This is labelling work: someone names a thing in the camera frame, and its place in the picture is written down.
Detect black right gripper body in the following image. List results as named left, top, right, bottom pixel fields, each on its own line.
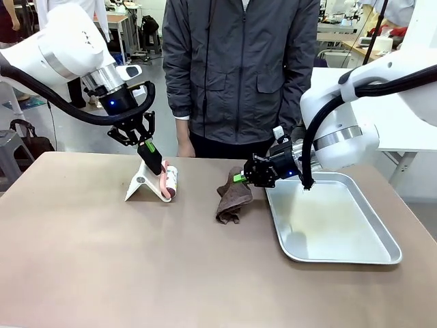
left=271, top=142, right=305, bottom=184

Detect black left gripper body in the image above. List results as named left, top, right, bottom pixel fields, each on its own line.
left=98, top=86, right=145, bottom=130

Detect brown cleaning cloth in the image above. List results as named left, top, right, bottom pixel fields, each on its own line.
left=215, top=166, right=254, bottom=226

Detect pink lint roller black grip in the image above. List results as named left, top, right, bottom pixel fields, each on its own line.
left=137, top=144, right=181, bottom=201

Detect person left forearm grey sleeve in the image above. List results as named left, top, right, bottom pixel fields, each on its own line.
left=283, top=37, right=321, bottom=129

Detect person right forearm grey sleeve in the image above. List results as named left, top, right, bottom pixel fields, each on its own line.
left=162, top=37, right=192, bottom=121

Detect person right hand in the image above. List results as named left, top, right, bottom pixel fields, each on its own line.
left=176, top=118, right=197, bottom=159

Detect white folding stand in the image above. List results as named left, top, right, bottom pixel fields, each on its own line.
left=124, top=160, right=173, bottom=204

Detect silver metal tray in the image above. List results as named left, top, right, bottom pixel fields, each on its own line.
left=265, top=172, right=404, bottom=264

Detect wooden background desk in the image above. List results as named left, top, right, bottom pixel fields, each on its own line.
left=94, top=12, right=141, bottom=66

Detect bystander in white shirt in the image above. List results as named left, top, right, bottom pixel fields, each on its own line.
left=36, top=0, right=112, bottom=44

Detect brown leather bag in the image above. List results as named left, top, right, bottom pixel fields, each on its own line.
left=9, top=118, right=56, bottom=161

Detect grey jacket person torso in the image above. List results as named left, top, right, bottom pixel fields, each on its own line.
left=161, top=0, right=322, bottom=160

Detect grey plastic stool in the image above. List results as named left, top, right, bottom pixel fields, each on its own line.
left=0, top=129, right=35, bottom=182

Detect white side table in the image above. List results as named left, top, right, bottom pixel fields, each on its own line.
left=312, top=66, right=437, bottom=187

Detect bystander in maroon top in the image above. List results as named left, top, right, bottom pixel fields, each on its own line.
left=0, top=0, right=21, bottom=44

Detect black tripod pole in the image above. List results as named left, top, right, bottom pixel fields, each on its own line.
left=361, top=0, right=391, bottom=66

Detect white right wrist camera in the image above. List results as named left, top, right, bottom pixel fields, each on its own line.
left=271, top=125, right=286, bottom=145

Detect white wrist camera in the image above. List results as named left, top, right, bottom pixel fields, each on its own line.
left=271, top=125, right=286, bottom=145
left=115, top=64, right=143, bottom=82

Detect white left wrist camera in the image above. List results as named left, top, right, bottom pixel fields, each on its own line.
left=115, top=64, right=143, bottom=82

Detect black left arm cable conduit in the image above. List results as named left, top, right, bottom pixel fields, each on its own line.
left=0, top=56, right=156, bottom=126

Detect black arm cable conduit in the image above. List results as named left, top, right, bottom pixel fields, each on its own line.
left=0, top=56, right=156, bottom=126
left=301, top=64, right=437, bottom=191

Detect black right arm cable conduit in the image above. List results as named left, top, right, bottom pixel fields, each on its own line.
left=301, top=64, right=437, bottom=191

